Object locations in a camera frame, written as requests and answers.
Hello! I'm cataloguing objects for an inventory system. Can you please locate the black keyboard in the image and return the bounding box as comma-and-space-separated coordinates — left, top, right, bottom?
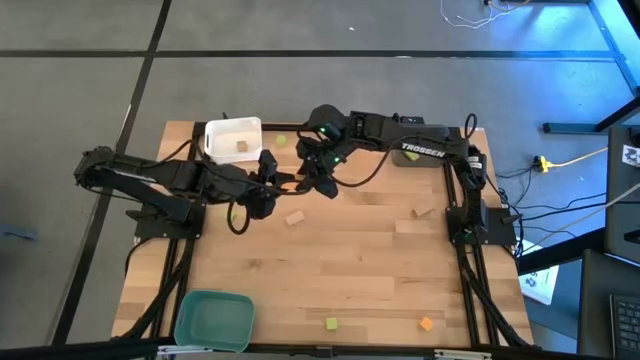
608, 293, 640, 357

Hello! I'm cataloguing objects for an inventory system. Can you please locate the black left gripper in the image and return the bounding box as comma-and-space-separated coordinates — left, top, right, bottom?
219, 166, 299, 222

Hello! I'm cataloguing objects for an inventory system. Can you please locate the teal plastic bin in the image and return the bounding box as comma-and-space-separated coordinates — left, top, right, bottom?
173, 289, 256, 354

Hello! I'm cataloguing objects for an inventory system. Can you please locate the grey translucent plastic bin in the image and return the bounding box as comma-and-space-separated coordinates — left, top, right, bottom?
391, 147, 449, 169

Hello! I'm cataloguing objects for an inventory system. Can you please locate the dark grey desk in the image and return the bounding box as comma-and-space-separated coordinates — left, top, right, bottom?
577, 248, 640, 360

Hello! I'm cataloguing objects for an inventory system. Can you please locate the white printed paper sheet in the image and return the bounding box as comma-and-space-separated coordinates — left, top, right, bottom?
517, 239, 560, 306

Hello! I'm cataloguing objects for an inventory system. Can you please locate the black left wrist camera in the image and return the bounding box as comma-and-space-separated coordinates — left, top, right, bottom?
257, 148, 279, 182

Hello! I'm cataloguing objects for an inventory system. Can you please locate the grey floor cable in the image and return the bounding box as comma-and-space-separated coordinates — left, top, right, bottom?
519, 182, 640, 254

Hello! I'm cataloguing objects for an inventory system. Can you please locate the silver metal bracket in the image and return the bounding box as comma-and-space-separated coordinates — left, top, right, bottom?
156, 344, 207, 357
432, 348, 494, 360

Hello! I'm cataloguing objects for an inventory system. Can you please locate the black floor cable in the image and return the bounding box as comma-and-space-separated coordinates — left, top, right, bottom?
501, 199, 609, 225

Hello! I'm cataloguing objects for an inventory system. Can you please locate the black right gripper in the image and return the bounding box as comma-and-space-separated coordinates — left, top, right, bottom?
294, 135, 347, 200

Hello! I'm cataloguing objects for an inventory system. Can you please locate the yellow extension cord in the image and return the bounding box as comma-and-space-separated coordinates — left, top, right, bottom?
532, 146, 609, 172

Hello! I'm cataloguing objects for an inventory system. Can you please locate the black crossbar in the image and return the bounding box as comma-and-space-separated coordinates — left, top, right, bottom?
0, 337, 601, 360

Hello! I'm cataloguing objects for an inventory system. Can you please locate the dark grey box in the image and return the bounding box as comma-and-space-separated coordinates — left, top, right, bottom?
603, 124, 640, 265

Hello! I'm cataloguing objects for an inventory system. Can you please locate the black aluminium table frame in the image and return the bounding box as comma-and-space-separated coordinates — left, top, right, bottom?
112, 119, 535, 351

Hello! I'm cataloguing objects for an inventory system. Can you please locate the white plastic bin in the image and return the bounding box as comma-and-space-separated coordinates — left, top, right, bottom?
204, 116, 264, 166

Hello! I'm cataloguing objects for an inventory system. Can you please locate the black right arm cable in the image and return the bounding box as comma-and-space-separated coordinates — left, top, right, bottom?
329, 142, 401, 189

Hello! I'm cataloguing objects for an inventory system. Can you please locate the black metal stand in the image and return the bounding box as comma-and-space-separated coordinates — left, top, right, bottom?
542, 0, 640, 135

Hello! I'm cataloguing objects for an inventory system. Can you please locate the white floor cable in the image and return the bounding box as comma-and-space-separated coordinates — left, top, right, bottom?
439, 0, 531, 30

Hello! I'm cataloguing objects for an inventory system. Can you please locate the white marker label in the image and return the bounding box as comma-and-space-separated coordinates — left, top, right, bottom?
621, 143, 640, 168

